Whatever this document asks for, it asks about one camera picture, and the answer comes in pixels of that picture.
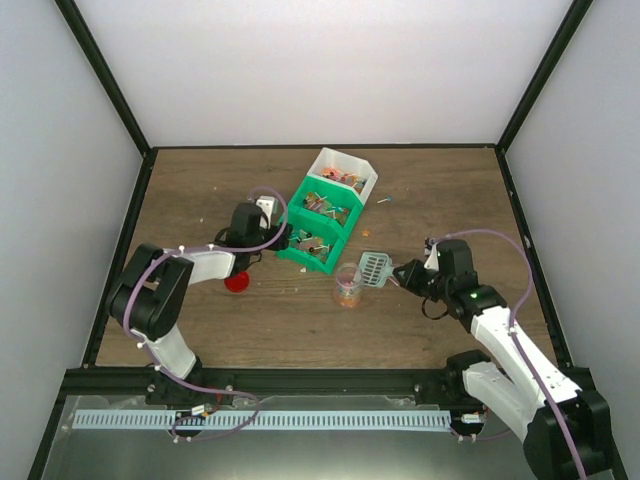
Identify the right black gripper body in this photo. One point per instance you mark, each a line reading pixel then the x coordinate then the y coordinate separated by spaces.
pixel 430 289

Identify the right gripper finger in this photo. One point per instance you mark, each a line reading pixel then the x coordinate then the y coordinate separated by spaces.
pixel 407 283
pixel 405 270

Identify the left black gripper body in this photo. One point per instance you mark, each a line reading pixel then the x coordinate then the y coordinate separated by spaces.
pixel 279 244

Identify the light blue slotted scoop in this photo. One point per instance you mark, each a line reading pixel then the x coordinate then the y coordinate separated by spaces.
pixel 376 269

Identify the clear plastic cup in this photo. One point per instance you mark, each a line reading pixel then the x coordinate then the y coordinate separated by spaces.
pixel 348 285

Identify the red round lid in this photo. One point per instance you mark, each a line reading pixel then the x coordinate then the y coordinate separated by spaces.
pixel 237 283

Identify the green candy bin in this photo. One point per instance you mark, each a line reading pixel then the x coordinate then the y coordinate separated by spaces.
pixel 318 198
pixel 316 241

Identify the white candy bin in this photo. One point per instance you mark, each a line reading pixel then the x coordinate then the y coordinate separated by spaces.
pixel 347 171

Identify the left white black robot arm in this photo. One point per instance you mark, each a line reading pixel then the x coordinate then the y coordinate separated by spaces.
pixel 147 298

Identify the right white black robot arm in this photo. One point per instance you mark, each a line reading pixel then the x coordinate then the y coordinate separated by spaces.
pixel 564 428

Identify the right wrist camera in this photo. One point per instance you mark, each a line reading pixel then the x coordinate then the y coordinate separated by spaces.
pixel 432 255

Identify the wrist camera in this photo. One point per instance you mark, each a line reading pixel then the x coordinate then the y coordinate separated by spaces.
pixel 432 255
pixel 268 206

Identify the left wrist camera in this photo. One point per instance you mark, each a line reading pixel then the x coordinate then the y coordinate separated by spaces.
pixel 268 206

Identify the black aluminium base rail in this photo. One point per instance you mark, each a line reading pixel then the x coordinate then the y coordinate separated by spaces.
pixel 424 386

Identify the light blue slotted cable duct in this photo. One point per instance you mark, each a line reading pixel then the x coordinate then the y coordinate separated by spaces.
pixel 432 421

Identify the black frame post right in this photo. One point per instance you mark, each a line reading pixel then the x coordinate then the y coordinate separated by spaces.
pixel 560 41

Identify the black frame post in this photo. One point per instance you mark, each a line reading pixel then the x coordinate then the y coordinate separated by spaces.
pixel 92 52
pixel 560 41

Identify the black frame post left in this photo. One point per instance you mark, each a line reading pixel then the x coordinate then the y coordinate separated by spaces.
pixel 92 52

